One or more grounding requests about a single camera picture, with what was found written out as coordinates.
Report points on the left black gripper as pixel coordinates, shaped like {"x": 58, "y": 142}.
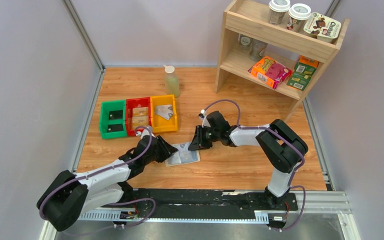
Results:
{"x": 167, "y": 149}

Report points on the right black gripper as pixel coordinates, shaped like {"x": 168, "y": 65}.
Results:
{"x": 198, "y": 142}

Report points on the beige card holder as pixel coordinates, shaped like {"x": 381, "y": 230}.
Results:
{"x": 183, "y": 155}

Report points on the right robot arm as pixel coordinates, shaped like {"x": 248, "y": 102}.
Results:
{"x": 282, "y": 146}

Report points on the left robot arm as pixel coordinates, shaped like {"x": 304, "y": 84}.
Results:
{"x": 92, "y": 185}

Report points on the silver cards in yellow bin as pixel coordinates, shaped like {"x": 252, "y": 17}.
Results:
{"x": 165, "y": 111}

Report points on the gold cards in red bin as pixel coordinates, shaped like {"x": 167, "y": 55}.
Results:
{"x": 140, "y": 117}

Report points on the black cards in green bin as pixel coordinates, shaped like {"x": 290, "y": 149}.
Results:
{"x": 116, "y": 121}

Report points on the yellow plastic bin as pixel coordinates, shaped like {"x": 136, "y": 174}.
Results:
{"x": 159, "y": 124}

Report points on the red plastic bin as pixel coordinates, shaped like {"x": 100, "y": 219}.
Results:
{"x": 133, "y": 103}

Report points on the green plastic bin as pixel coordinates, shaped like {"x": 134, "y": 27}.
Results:
{"x": 106, "y": 107}

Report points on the green soap bottle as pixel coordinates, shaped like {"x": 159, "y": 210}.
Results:
{"x": 171, "y": 81}

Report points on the orange pink snack box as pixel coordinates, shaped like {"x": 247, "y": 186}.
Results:
{"x": 270, "y": 72}

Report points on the right glass jar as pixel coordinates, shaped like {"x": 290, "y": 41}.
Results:
{"x": 258, "y": 49}

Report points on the glass jar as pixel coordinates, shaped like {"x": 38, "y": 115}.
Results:
{"x": 244, "y": 41}
{"x": 258, "y": 49}

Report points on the left glass jar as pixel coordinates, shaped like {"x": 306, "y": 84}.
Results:
{"x": 244, "y": 41}

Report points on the wooden shelf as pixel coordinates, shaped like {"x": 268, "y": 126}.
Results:
{"x": 249, "y": 18}

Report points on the green orange juice box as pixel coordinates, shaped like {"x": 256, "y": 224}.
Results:
{"x": 303, "y": 71}

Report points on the left paper coffee cup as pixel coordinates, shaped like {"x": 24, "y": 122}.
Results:
{"x": 278, "y": 9}

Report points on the paper coffee cup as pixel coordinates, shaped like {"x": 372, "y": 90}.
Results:
{"x": 278, "y": 9}
{"x": 298, "y": 14}

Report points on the right paper coffee cup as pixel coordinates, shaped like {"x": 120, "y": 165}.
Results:
{"x": 298, "y": 14}

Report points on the Chobani yogurt cup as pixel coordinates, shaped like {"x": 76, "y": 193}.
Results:
{"x": 322, "y": 27}

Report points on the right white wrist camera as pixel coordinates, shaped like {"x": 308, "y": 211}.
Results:
{"x": 203, "y": 117}

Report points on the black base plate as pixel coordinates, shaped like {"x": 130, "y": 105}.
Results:
{"x": 204, "y": 203}

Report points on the aluminium frame rail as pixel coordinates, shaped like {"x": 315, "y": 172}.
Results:
{"x": 309, "y": 202}

